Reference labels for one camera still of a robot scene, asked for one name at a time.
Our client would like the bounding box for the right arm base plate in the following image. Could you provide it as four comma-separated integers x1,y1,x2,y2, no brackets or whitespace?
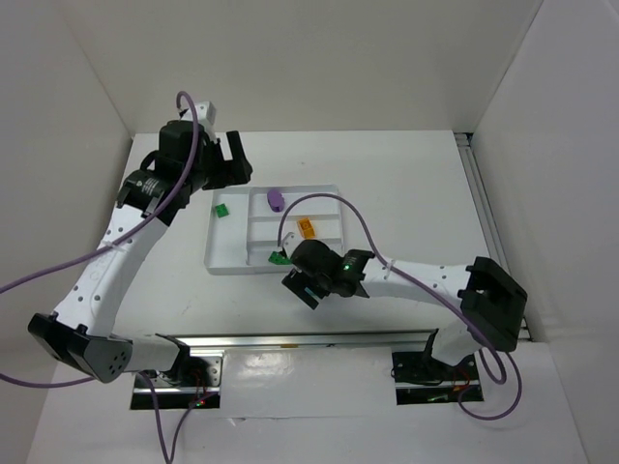
391,351,484,406

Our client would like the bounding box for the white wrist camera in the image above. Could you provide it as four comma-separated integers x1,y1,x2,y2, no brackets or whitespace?
180,101,217,138
281,232,303,255

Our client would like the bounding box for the white compartment tray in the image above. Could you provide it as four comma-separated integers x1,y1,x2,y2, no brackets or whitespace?
204,186,344,276

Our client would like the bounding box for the aluminium side rail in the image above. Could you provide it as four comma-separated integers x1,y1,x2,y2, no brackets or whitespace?
455,132,528,353

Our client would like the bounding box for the aluminium front rail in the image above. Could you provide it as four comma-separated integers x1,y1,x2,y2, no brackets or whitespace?
178,331,432,349

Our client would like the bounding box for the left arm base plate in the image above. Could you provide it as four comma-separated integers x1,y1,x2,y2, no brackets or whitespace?
148,350,223,411

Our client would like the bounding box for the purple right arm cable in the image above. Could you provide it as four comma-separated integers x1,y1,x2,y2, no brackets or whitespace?
277,193,521,421

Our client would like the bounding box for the yellow lego brick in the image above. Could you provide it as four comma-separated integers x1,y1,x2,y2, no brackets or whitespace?
297,217,317,240

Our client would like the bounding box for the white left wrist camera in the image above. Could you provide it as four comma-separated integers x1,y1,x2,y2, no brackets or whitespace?
180,101,217,138

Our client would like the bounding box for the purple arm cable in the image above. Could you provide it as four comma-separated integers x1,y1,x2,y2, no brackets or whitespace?
277,193,521,421
0,91,200,463

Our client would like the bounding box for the green 2x2 lego brick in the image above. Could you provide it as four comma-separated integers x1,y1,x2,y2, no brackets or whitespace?
214,203,229,218

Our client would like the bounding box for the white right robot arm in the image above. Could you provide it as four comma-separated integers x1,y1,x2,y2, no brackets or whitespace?
282,235,528,366

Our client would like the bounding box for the green 2x4 lego brick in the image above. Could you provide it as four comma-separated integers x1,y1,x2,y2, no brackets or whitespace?
268,251,291,266

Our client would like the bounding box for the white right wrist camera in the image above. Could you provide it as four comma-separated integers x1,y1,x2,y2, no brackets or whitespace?
281,232,303,255

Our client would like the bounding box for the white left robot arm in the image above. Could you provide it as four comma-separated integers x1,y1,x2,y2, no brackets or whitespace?
28,121,252,384

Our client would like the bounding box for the purple oval lego brick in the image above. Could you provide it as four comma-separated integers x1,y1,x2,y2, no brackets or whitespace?
267,188,285,213

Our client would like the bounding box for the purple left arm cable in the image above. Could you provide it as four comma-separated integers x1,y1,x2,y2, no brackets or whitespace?
0,91,200,463

